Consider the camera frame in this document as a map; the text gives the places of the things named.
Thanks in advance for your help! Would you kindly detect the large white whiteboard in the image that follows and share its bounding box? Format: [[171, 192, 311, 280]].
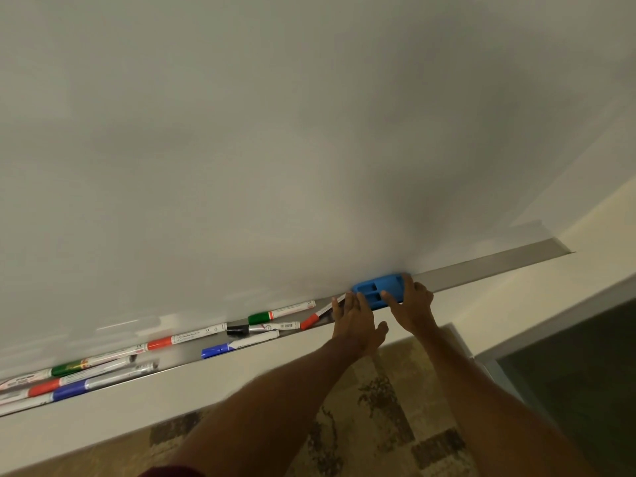
[[0, 0, 636, 388]]

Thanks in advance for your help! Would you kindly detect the person's left hand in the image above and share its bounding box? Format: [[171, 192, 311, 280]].
[[331, 291, 390, 357]]

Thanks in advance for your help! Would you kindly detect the green cap whiteboard marker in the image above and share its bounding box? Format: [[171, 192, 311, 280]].
[[51, 344, 148, 378], [247, 300, 317, 326]]

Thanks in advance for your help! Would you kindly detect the person's right hand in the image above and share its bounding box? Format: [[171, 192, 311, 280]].
[[380, 273, 438, 339]]

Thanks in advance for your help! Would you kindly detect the blue whiteboard eraser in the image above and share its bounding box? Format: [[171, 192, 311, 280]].
[[351, 273, 407, 311]]

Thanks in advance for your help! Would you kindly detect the black cap whiteboard marker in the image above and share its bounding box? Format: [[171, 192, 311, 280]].
[[226, 321, 302, 337]]

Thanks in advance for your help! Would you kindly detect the dark glass door white frame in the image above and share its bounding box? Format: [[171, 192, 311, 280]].
[[474, 273, 636, 477]]

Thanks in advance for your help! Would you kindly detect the metal whiteboard marker tray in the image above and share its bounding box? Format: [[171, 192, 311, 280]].
[[0, 237, 575, 419]]

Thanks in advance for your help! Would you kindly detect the person's right forearm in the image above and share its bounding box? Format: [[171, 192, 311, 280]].
[[416, 325, 604, 477]]

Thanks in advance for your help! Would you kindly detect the blue cap whiteboard marker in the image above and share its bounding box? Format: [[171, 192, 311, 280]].
[[52, 361, 159, 403], [201, 330, 280, 360]]

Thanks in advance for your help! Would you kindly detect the person's left forearm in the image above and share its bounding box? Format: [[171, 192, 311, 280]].
[[166, 337, 371, 477]]

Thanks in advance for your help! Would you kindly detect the red cap whiteboard marker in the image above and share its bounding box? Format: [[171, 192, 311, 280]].
[[299, 294, 346, 331], [28, 355, 137, 398], [146, 322, 228, 351]]

